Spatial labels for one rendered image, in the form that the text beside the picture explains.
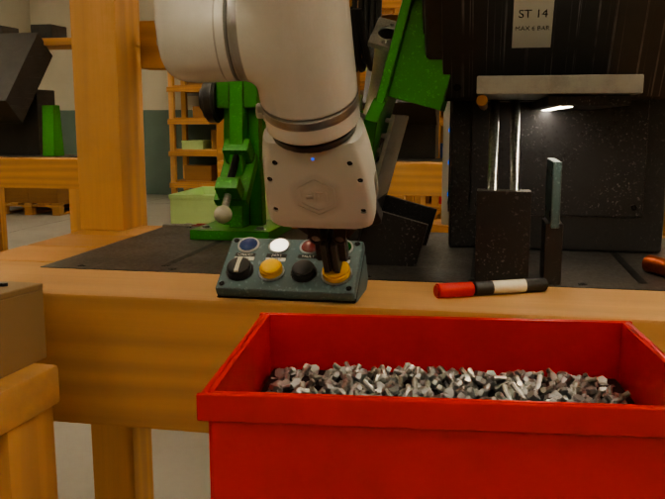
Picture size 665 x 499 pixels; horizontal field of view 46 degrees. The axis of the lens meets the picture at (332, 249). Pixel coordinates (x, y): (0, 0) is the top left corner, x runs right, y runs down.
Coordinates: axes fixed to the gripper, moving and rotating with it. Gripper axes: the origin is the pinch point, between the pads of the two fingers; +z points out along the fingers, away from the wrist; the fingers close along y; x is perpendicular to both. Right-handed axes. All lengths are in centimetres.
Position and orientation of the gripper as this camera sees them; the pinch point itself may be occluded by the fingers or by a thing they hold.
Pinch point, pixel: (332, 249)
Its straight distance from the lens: 80.0
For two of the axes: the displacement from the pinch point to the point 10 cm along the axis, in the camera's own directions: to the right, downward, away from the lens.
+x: 1.6, -6.9, 7.0
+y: 9.8, 0.3, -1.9
